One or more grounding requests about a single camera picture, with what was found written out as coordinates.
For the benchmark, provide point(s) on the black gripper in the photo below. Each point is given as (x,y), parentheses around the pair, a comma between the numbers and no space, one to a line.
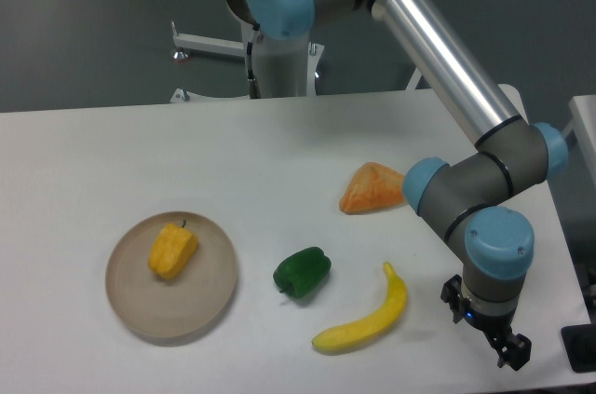
(493,319)

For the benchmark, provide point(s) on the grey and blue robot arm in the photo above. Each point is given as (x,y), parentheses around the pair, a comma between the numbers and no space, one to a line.
(464,204)

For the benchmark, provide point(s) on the green toy pepper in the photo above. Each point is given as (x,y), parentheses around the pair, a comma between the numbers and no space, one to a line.
(299,274)

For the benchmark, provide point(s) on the beige round plate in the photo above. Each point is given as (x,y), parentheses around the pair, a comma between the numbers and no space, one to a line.
(168,310)

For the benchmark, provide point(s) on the yellow toy pepper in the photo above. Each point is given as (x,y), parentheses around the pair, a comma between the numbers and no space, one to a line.
(173,247)

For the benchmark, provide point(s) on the yellow toy banana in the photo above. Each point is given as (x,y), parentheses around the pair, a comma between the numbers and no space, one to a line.
(361,331)

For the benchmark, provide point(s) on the black device at right edge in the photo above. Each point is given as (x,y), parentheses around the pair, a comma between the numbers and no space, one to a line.
(579,344)

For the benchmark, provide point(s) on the orange toy melon slice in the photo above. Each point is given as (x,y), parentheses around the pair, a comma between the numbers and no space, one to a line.
(373,187)

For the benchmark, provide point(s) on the white side table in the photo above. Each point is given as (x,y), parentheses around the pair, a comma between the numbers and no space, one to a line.
(583,110)

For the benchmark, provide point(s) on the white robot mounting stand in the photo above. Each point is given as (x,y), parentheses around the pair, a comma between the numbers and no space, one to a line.
(273,69)

